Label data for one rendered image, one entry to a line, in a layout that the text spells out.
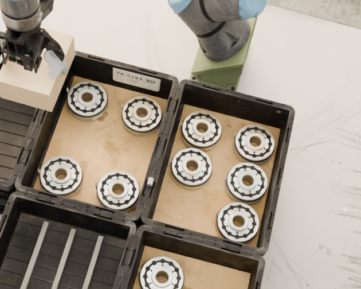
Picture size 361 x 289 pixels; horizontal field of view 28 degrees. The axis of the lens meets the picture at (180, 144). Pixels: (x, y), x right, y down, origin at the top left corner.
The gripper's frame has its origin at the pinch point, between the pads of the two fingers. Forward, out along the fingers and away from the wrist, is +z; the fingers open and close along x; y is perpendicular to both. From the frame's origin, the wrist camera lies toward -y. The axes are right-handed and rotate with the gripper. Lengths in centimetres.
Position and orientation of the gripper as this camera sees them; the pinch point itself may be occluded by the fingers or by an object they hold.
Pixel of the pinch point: (36, 62)
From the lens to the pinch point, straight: 163.6
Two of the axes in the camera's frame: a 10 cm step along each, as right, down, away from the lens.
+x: 9.6, 2.7, -0.4
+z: -0.8, 4.3, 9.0
